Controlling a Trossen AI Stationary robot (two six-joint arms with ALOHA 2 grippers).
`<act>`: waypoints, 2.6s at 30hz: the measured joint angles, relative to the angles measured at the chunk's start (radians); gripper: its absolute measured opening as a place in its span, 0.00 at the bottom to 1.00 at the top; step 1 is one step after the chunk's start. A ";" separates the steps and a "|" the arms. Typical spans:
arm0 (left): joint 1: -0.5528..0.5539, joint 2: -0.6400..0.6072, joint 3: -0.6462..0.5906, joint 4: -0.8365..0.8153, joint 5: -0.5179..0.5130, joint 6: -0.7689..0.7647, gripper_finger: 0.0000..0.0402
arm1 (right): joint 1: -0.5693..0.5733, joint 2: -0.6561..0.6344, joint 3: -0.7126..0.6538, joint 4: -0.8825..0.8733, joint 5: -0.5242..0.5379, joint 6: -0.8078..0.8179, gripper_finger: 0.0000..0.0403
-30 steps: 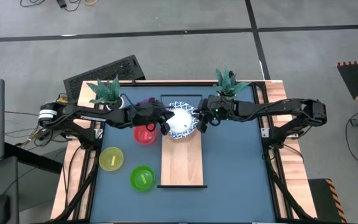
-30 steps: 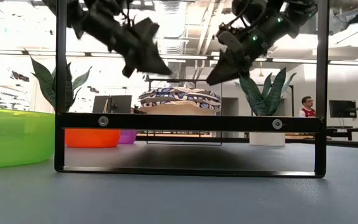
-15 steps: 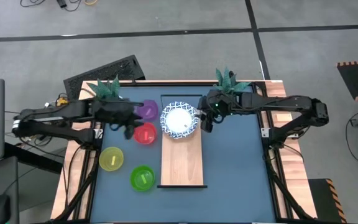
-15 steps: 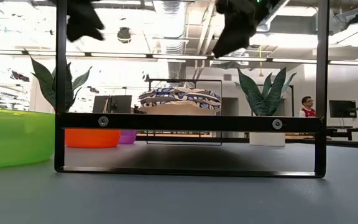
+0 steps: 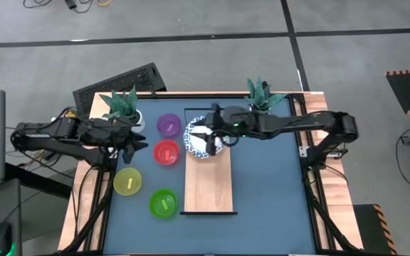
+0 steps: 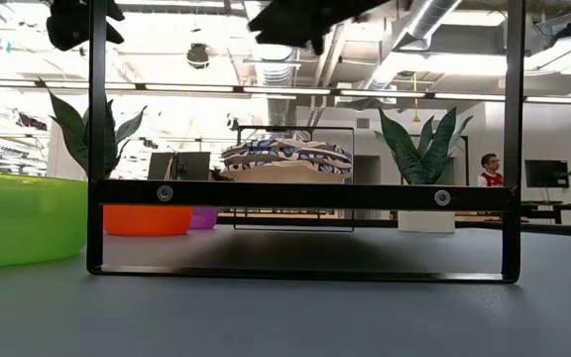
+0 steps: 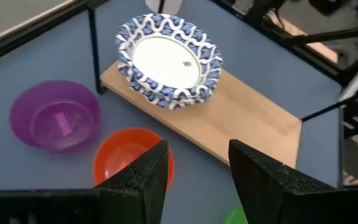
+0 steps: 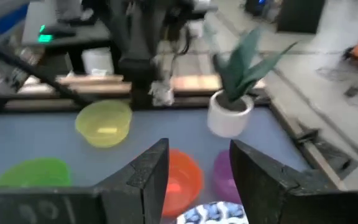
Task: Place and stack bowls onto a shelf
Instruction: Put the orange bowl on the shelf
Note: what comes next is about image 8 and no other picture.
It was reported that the green translucent plastic bowl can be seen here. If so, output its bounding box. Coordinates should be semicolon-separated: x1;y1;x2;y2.
0;157;73;188

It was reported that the dark grey desk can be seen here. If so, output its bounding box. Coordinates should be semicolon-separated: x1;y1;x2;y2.
21;0;112;48

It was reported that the large blue white patterned bowl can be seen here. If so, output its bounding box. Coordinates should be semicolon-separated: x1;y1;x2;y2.
175;201;250;224

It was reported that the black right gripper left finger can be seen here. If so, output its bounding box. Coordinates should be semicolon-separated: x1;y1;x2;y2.
94;138;170;224

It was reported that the black perforated box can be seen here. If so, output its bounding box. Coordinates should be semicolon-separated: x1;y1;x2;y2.
276;0;326;34

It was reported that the purple translucent plastic bowl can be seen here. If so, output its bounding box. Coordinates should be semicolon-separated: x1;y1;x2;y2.
212;149;244;205

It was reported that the broad leaf plant white pot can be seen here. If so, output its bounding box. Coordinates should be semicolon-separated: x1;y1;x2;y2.
206;26;298;139

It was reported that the blue table mat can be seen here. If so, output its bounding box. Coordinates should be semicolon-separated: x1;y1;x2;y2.
0;107;311;224

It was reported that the yellow translucent plastic bowl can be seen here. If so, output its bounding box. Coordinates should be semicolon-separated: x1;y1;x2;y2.
74;99;134;149

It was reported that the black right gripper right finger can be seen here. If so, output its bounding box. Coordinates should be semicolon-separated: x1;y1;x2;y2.
229;139;322;224

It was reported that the orange translucent plastic bowl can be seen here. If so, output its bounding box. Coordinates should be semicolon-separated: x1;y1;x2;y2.
161;148;205;218

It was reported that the white bucket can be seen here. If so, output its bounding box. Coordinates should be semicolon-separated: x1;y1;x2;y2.
80;47;115;76

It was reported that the black mouse green light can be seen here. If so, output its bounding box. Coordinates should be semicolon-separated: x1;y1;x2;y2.
37;24;78;45

